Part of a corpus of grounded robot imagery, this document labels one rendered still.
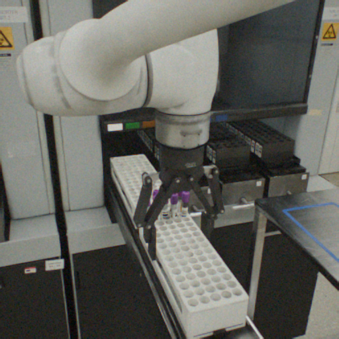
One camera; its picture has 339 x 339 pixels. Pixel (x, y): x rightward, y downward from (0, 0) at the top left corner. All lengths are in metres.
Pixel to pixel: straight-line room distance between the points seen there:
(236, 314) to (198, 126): 0.30
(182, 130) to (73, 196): 0.55
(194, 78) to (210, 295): 0.33
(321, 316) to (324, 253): 1.11
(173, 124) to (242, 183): 0.55
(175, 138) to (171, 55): 0.13
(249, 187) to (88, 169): 0.46
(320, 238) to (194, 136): 0.41
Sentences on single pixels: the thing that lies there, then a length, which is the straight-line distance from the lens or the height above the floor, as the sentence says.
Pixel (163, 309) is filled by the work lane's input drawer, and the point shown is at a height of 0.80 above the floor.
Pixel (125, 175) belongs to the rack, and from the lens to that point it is 1.00.
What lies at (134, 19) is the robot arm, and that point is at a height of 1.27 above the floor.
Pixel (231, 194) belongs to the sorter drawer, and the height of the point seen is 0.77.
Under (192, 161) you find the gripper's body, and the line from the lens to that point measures 0.64.
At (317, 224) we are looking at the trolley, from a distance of 0.95.
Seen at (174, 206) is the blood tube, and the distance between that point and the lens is 0.79.
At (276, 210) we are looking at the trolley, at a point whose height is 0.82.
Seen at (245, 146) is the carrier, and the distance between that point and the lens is 1.17.
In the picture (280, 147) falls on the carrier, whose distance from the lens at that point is 1.24.
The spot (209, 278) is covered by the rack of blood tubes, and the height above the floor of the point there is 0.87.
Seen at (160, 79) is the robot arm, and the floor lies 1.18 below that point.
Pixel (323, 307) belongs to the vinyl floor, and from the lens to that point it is 2.00.
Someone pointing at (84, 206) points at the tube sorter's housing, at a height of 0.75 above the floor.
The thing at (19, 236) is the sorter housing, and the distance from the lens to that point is 1.05.
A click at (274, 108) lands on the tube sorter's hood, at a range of 1.17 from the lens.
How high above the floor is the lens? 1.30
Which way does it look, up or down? 25 degrees down
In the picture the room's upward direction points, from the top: 1 degrees clockwise
